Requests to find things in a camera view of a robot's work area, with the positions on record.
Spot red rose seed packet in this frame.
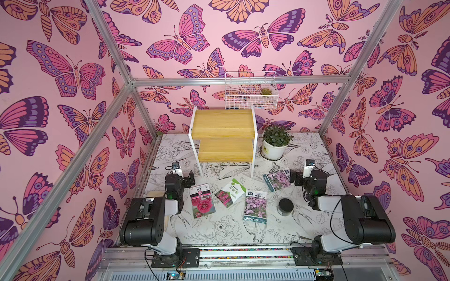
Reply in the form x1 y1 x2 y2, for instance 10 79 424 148
189 183 216 218

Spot purple flower blue-edged seed packet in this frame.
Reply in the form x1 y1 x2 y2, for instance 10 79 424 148
263 170 291 192

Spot green white seed packet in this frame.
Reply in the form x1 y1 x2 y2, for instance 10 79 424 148
215 179 246 208

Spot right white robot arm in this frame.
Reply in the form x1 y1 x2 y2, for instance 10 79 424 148
289 169 396 258

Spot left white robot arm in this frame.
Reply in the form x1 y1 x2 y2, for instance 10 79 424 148
120 172 195 258

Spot wooden two-tier shelf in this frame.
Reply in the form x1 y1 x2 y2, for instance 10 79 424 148
188 107 259 177

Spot beige garden glove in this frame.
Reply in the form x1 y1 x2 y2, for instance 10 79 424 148
146 191 165 197

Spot small black round jar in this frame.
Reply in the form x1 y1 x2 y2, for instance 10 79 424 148
277 198 294 216

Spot potted green plant white pot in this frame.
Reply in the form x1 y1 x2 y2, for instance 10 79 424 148
261 125 294 161

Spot small succulent in basket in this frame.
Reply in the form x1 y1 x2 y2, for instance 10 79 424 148
260 88 273 96

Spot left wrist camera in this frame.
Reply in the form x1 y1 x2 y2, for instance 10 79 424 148
170 162 183 177

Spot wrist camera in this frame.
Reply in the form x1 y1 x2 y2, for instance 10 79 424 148
170 162 183 177
303 159 315 178

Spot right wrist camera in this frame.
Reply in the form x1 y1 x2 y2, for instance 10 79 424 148
303 159 315 178

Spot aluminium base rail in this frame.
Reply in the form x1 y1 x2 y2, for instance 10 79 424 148
94 242 400 281

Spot white wire basket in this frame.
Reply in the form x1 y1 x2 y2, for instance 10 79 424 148
223 71 279 111

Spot aluminium frame bars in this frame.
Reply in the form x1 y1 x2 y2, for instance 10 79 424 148
0 0 405 281

